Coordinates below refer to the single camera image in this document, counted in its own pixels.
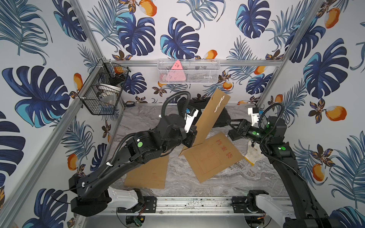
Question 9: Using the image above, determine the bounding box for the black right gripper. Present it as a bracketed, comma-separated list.
[227, 120, 271, 146]

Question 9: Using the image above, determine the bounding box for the brown kraft file bag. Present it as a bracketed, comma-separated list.
[124, 156, 169, 189]

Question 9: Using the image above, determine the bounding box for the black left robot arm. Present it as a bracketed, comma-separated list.
[69, 91, 197, 217]

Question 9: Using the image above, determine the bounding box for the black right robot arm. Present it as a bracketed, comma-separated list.
[227, 103, 343, 228]

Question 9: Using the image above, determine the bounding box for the brown file bag stack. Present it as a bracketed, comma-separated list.
[182, 132, 244, 183]

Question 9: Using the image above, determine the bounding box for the black plastic tool case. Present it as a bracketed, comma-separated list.
[177, 94, 231, 128]

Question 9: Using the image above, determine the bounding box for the white work glove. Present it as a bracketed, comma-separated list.
[244, 142, 266, 166]

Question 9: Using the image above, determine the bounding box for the black round tape roll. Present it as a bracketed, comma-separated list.
[125, 101, 136, 107]

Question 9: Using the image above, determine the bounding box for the pink triangular item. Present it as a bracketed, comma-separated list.
[159, 60, 187, 84]

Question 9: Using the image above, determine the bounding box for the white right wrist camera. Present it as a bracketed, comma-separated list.
[248, 107, 260, 126]

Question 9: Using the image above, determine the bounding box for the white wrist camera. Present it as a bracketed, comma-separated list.
[184, 107, 199, 133]
[248, 107, 260, 126]

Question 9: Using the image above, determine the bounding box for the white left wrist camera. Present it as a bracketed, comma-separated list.
[184, 107, 199, 133]

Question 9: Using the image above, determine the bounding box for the clear wall shelf basket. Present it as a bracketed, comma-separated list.
[157, 59, 221, 84]

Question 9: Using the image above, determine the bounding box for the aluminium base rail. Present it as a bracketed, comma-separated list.
[96, 196, 295, 218]

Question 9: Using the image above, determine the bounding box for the black wire basket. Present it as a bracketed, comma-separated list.
[78, 59, 131, 116]

